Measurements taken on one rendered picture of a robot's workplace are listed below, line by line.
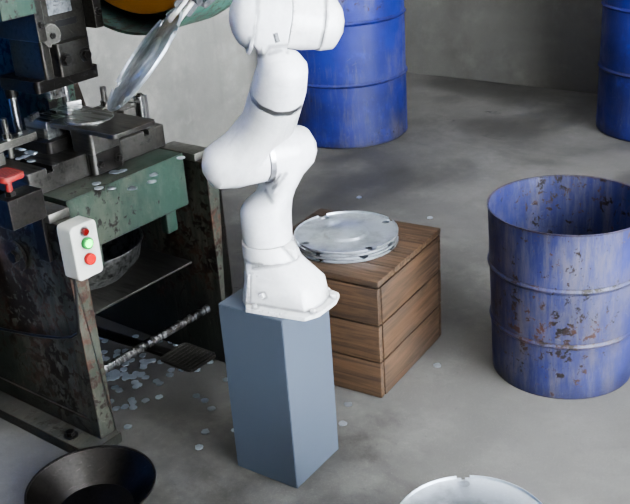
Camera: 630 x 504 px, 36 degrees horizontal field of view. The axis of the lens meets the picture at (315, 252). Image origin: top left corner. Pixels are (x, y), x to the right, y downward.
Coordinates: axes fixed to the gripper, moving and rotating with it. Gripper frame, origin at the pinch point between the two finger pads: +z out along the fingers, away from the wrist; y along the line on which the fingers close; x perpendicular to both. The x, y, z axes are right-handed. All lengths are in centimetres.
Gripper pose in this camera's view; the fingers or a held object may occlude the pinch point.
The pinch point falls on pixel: (180, 11)
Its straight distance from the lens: 228.0
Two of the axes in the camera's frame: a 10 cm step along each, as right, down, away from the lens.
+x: 2.5, 3.8, -8.9
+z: -6.3, 7.6, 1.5
